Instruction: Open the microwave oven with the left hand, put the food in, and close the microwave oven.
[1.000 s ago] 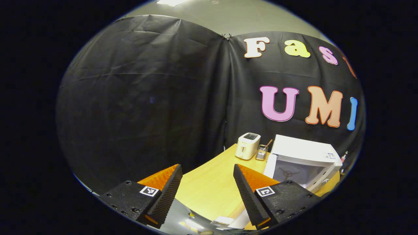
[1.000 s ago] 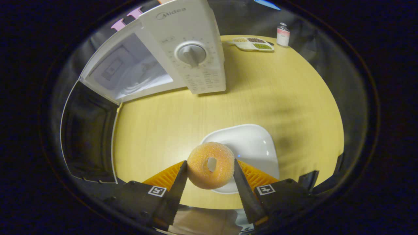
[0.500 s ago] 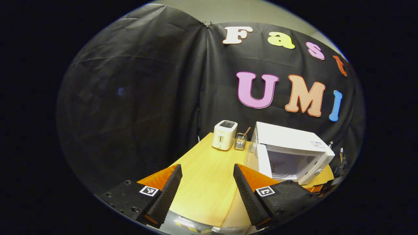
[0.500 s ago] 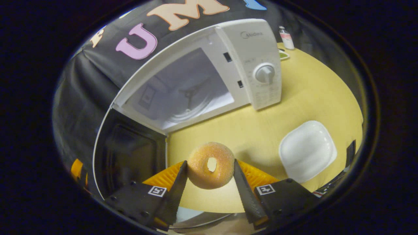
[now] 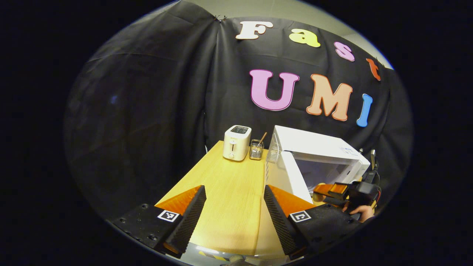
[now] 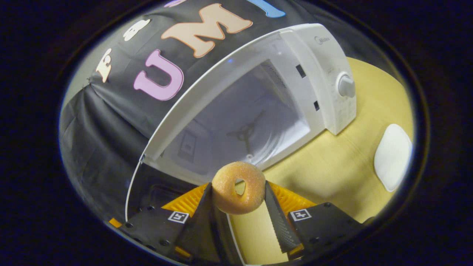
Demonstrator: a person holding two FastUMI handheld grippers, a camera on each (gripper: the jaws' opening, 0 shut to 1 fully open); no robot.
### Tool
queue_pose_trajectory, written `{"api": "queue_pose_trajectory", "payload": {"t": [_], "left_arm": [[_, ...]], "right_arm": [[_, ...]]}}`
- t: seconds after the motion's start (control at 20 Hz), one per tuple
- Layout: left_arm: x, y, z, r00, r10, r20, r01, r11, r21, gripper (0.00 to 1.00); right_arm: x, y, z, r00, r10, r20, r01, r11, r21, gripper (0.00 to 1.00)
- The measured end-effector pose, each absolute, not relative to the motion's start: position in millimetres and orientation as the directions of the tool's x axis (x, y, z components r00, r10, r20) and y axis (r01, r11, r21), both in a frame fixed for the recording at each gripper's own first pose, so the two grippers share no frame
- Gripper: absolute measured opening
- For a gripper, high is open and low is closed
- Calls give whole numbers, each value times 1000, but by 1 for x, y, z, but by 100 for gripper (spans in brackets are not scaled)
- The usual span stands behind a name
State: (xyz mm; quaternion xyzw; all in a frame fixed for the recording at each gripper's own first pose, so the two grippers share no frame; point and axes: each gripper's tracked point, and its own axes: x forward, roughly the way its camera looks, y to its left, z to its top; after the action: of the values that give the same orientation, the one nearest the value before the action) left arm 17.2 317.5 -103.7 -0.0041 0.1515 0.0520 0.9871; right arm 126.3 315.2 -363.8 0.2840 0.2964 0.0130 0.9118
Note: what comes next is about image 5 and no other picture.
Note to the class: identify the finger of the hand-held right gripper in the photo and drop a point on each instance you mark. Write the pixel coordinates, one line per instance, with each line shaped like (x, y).
(332, 189)
(334, 202)

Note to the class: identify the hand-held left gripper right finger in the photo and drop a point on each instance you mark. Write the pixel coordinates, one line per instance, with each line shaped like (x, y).
(279, 221)

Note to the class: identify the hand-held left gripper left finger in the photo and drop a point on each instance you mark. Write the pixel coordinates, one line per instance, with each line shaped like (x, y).
(188, 221)

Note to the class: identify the brown glazed donut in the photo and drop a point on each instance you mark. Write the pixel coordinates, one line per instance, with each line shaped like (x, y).
(319, 197)

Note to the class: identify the white microwave oven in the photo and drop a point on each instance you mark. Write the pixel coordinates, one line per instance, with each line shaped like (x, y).
(314, 142)

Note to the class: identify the clear utensil holder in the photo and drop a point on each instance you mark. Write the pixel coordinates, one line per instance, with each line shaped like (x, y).
(256, 152)

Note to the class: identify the wooden stick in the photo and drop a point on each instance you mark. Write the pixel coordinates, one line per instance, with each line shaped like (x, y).
(262, 138)

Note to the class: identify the white toaster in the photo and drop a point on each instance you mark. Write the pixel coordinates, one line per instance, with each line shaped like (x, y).
(236, 144)

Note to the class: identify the black backdrop cloth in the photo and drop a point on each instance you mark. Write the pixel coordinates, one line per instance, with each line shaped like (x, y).
(147, 111)

